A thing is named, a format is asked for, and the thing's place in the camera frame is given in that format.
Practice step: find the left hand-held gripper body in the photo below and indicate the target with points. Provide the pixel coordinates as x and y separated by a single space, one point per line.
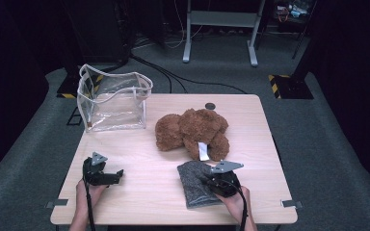
94 174

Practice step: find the white metal desk frame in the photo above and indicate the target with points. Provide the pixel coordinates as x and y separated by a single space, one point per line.
221 18

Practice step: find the person's right hand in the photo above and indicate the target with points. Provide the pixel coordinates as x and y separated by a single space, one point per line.
237 205

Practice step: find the black stand base striped edge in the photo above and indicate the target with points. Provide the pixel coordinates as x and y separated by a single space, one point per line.
66 88
294 88

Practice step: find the grey tape strip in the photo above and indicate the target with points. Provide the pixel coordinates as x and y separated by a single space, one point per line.
291 203
57 203

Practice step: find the dark cabinet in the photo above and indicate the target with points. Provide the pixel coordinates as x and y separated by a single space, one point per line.
102 32

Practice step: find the clear plastic bag white trim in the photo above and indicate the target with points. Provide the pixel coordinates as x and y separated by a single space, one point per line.
115 109

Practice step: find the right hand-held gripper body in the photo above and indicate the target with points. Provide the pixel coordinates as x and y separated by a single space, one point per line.
226 184

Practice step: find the grey towel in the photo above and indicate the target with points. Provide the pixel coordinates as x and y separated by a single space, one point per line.
192 183

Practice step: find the dark round table grommet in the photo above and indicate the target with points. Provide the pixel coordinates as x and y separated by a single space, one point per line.
210 106

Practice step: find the dark cart with electronics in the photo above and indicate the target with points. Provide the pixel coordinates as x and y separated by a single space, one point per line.
294 12

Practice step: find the brown teddy bear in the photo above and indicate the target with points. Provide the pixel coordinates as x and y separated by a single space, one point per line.
199 128

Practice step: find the person's left hand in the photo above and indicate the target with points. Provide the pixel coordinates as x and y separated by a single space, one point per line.
88 195

